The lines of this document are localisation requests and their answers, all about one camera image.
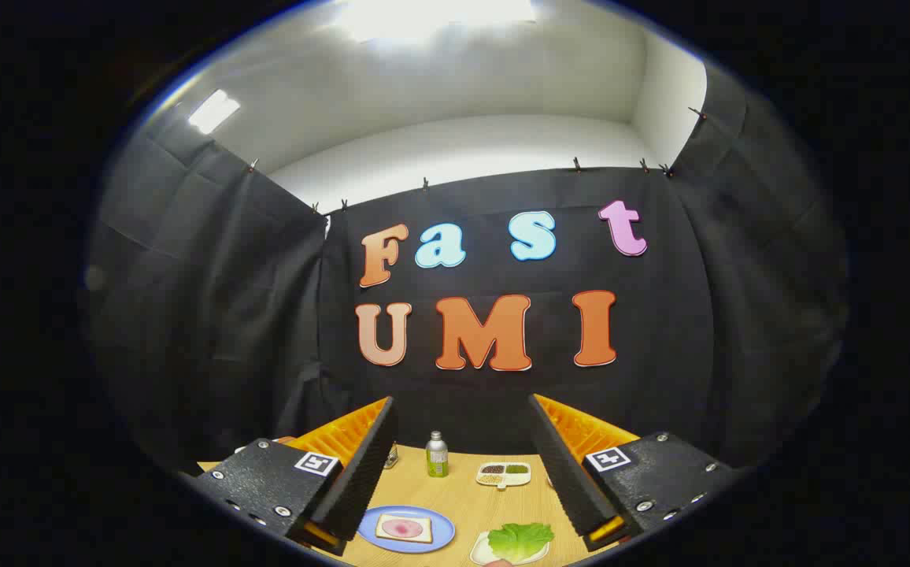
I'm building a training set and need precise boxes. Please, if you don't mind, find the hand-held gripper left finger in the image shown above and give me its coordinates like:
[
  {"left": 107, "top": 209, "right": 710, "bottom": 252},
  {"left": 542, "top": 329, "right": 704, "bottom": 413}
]
[{"left": 179, "top": 396, "right": 399, "bottom": 557}]

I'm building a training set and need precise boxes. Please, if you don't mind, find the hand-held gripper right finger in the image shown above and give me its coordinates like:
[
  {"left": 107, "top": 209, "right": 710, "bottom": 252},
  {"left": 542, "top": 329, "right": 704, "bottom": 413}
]
[{"left": 528, "top": 393, "right": 739, "bottom": 552}]

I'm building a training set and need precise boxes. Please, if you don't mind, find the green lettuce leaf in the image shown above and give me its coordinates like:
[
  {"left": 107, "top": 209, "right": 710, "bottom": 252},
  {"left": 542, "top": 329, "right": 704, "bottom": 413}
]
[{"left": 487, "top": 523, "right": 556, "bottom": 562}]

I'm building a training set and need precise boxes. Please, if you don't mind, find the white bread slice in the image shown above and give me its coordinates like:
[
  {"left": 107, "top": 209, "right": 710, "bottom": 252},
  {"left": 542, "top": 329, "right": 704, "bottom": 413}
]
[{"left": 376, "top": 513, "right": 434, "bottom": 544}]

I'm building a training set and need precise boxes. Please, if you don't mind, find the white divided bean dish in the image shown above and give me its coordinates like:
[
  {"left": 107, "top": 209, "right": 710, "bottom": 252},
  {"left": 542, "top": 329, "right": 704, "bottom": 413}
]
[{"left": 475, "top": 461, "right": 532, "bottom": 490}]

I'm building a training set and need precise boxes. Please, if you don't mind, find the green labelled metal bottle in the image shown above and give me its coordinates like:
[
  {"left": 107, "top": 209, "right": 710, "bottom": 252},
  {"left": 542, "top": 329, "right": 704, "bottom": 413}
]
[{"left": 425, "top": 431, "right": 449, "bottom": 479}]

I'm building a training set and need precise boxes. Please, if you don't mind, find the blue round plate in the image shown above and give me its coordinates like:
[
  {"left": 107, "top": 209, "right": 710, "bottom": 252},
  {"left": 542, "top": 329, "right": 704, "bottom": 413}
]
[{"left": 357, "top": 506, "right": 456, "bottom": 554}]

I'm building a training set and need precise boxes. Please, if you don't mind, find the black backdrop cloth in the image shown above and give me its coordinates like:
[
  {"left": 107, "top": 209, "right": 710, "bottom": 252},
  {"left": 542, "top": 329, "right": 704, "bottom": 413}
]
[{"left": 85, "top": 63, "right": 849, "bottom": 473}]

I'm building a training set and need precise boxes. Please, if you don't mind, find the white square plate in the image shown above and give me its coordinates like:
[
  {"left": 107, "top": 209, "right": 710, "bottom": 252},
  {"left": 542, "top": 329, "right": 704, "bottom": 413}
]
[{"left": 471, "top": 532, "right": 550, "bottom": 566}]

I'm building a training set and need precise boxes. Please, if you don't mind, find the small ceiling light panel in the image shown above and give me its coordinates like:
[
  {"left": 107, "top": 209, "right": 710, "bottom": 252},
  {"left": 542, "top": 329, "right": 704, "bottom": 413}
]
[{"left": 187, "top": 89, "right": 242, "bottom": 135}]

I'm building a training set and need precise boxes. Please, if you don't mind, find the large ceiling light panel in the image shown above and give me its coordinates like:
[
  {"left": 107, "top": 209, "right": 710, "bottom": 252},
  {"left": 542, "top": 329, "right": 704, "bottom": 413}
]
[{"left": 337, "top": 0, "right": 538, "bottom": 40}]

